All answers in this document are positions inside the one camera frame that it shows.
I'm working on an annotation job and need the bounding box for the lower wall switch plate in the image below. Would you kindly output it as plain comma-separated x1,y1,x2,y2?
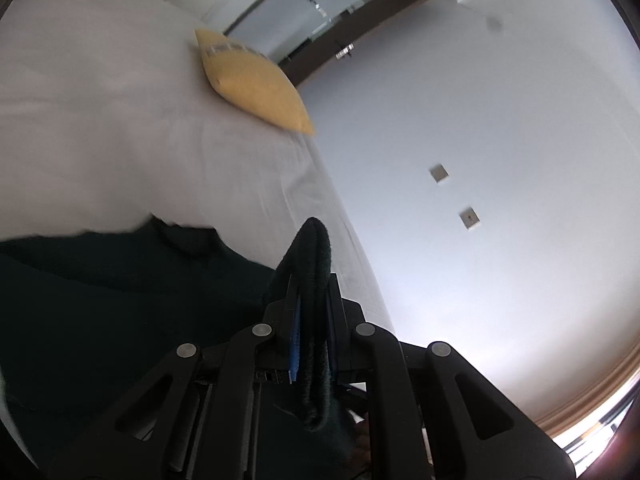
459,207,480,230

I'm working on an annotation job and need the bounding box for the upper wall switch plate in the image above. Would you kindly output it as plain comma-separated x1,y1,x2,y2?
430,164,449,184

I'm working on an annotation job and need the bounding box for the dark wood door frame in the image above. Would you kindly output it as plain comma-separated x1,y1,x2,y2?
224,0,430,87

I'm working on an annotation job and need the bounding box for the wall switch plate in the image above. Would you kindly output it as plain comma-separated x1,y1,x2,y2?
459,207,480,230
430,164,449,184

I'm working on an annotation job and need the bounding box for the yellow pillow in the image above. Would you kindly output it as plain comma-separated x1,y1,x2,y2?
194,28,314,136

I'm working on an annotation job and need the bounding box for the dark green cloth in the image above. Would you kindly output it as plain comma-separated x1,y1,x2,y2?
0,212,371,480

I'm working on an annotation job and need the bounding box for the white bed sheet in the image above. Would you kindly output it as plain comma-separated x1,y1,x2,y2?
1,0,392,327

